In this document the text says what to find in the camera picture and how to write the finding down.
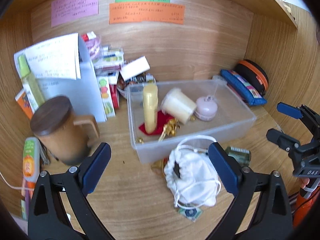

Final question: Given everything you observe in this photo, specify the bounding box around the bowl of trinkets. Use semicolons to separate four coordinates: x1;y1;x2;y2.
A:
117;72;156;99

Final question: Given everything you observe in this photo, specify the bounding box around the right hand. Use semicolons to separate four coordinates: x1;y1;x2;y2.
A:
300;178;310;189

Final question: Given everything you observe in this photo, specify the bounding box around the dark green glass jar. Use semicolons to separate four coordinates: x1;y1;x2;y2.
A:
225;146;251;167

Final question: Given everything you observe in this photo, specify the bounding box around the orange green glue tube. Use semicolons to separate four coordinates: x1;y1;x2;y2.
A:
22;136;41;196

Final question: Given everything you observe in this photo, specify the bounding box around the yellow lotion bottle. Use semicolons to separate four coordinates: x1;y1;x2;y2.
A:
143;83;158;134

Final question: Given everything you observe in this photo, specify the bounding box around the white drawstring pouch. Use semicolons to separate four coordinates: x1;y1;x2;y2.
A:
164;135;221;210

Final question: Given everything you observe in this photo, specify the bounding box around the white small box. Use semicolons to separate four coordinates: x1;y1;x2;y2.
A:
120;56;150;81

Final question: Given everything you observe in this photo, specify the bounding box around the floral glass tile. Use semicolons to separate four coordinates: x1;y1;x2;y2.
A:
178;205;203;222

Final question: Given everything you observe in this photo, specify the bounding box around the pink coiled cable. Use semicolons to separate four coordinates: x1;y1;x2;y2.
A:
81;31;103;61

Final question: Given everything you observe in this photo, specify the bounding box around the blue patchwork pouch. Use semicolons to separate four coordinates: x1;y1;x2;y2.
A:
220;69;267;106

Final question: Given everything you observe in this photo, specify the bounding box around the orange sleeve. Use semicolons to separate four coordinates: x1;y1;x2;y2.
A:
293;186;319;228

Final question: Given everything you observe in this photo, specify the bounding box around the black orange zip case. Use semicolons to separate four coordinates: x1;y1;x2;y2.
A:
234;59;269;96

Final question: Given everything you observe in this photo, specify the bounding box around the orange paper note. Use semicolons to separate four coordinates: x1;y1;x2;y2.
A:
109;2;185;24

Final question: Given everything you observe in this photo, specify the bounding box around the pink paper note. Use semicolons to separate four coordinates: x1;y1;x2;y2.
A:
51;0;99;27

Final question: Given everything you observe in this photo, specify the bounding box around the pink macaron case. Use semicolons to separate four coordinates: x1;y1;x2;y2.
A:
194;95;217;121

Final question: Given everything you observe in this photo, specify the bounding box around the red cloth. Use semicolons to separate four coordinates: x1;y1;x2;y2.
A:
139;111;174;135

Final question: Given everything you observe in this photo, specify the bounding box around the brown mug with lid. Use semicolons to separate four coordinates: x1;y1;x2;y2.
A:
30;95;100;166

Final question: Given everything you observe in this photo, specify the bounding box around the clear plastic storage box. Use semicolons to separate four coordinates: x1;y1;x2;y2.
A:
127;80;256;164

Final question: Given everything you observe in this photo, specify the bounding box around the fruit pattern box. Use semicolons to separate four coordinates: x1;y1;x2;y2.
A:
97;76;116;118

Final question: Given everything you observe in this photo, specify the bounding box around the gold ornament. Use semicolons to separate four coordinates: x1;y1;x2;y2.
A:
158;118;180;142

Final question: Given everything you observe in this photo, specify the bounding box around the cream plastic cup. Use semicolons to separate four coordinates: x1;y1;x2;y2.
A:
161;88;197;125

